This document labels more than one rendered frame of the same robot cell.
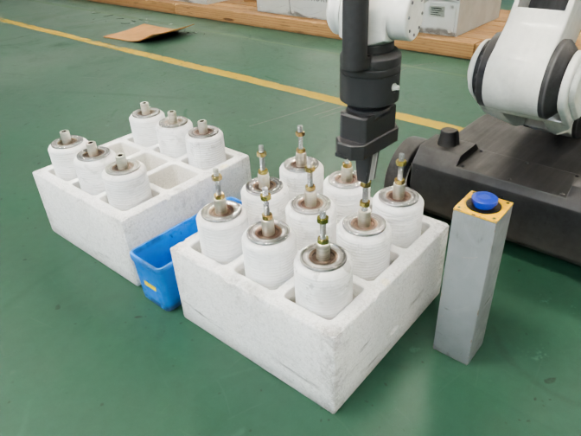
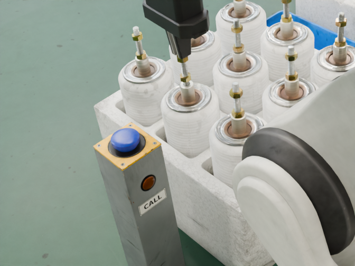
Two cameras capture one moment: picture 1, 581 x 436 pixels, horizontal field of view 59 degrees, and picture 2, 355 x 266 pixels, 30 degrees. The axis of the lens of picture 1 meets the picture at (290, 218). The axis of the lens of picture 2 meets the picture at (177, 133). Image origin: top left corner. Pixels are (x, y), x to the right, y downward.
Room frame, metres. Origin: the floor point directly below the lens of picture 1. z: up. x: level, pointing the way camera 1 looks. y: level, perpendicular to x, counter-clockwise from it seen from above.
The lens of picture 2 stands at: (0.92, -0.96, 0.92)
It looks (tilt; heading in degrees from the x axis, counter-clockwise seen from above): 41 degrees down; 104
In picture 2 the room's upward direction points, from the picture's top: 10 degrees counter-clockwise
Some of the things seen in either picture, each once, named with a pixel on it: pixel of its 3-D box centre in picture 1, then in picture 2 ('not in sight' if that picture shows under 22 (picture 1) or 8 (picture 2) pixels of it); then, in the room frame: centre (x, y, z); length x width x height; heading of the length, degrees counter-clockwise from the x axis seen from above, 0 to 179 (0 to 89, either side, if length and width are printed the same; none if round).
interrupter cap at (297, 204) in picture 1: (310, 203); (240, 64); (0.82, -0.04, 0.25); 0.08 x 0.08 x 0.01
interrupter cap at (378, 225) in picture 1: (364, 224); (188, 97); (0.74, -0.13, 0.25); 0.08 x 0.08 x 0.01
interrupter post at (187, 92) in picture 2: (364, 218); (187, 92); (0.74, -0.13, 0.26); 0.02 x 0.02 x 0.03
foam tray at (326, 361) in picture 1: (312, 272); (245, 134); (0.82, -0.04, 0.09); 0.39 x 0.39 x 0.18; 48
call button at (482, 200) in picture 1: (483, 201); (125, 141); (0.68, -0.31, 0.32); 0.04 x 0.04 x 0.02
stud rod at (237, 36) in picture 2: (309, 178); (237, 38); (0.82, -0.04, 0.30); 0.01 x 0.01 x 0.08
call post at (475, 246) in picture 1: (469, 283); (145, 219); (0.68, -0.31, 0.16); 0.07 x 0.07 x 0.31; 48
